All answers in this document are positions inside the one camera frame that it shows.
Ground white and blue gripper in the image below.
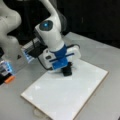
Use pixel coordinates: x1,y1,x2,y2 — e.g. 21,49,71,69
40,44,81,70

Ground black whiteboard eraser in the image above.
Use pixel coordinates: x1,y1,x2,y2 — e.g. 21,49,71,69
63,66,72,76

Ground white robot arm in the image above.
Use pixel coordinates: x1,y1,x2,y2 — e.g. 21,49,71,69
0,0,81,70

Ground white whiteboard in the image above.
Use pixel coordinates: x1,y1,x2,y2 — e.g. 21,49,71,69
21,60,108,120

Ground orange small object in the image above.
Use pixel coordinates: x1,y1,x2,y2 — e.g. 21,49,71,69
4,76,15,84

